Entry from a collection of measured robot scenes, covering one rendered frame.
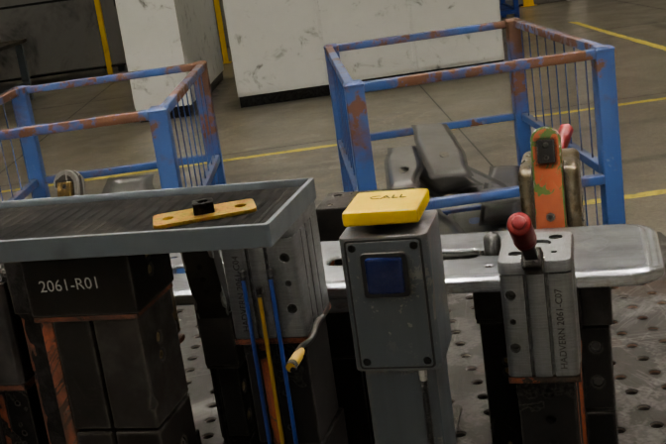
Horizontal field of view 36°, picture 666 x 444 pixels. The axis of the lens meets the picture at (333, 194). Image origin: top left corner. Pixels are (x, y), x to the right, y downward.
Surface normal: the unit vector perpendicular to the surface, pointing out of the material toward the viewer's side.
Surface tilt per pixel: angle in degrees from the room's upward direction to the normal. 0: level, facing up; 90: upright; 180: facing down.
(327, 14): 90
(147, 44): 90
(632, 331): 0
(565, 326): 90
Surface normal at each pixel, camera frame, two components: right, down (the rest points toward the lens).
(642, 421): -0.14, -0.96
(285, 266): -0.23, 0.27
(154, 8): -0.01, 0.25
